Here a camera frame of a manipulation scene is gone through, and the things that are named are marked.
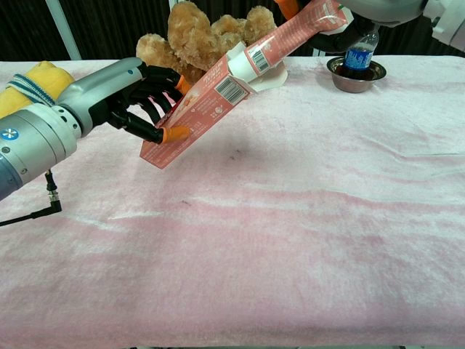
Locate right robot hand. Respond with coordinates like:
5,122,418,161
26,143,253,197
274,0,381,54

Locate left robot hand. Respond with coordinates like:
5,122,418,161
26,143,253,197
54,57,192,145

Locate long pink cardboard box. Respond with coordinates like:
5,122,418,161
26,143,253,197
139,41,288,170

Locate cola bottle with blue label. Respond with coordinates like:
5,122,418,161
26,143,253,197
343,25,381,79

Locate stainless steel bowl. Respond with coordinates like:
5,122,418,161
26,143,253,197
325,56,388,95

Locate yellow plush toy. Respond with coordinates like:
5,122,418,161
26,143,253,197
0,60,76,119

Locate brown plush teddy bear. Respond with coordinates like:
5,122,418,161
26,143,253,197
136,1,279,87

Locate pink plush table cloth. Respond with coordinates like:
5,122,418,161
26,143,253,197
0,54,465,348

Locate white metal frame post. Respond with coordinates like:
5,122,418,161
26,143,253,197
44,0,83,61

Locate black cable with connector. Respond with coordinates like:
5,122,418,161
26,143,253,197
0,169,63,228

